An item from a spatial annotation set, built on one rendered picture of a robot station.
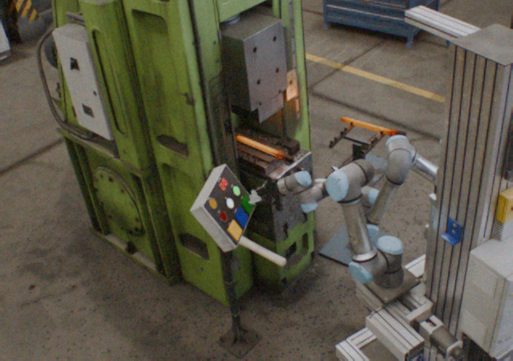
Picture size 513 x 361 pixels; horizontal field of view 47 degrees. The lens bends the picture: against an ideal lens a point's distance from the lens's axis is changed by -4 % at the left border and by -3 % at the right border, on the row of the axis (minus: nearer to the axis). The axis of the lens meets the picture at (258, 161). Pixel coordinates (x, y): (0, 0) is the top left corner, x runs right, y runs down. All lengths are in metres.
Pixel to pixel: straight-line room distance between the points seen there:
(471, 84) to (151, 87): 1.76
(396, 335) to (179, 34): 1.69
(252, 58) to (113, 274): 2.02
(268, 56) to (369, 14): 4.07
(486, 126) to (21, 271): 3.48
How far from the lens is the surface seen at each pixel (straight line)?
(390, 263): 2.77
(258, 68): 3.08
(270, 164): 3.40
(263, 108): 3.20
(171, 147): 3.40
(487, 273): 2.50
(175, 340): 3.86
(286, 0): 3.38
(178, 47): 2.91
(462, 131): 2.33
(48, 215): 5.10
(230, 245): 2.92
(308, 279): 4.06
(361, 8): 7.14
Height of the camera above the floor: 2.95
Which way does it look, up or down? 35 degrees down
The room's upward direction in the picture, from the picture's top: 7 degrees counter-clockwise
